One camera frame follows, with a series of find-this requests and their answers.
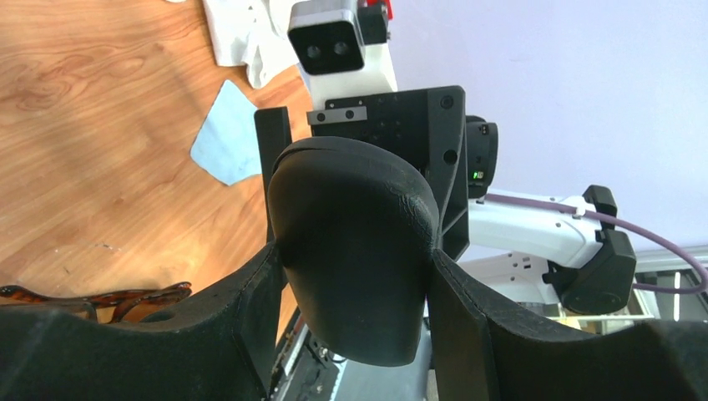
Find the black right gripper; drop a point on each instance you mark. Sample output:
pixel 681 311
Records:
pixel 425 127

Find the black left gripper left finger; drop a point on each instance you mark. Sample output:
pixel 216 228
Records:
pixel 219 344

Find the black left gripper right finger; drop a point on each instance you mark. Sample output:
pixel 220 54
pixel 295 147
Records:
pixel 487 347

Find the black glasses case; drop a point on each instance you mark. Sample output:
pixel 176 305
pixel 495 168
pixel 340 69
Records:
pixel 356 227

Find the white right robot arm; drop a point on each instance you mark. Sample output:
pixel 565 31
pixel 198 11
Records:
pixel 554 255

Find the tortoiseshell brown sunglasses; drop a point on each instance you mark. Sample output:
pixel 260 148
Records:
pixel 129 305

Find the crumpled white cloth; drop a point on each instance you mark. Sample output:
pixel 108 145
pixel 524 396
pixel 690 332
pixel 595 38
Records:
pixel 253 35

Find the light blue cleaning cloth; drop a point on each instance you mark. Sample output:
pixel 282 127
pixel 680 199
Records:
pixel 226 146

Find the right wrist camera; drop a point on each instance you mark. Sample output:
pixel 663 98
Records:
pixel 342 47

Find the aluminium frame rail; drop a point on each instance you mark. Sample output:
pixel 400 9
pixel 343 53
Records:
pixel 357 381

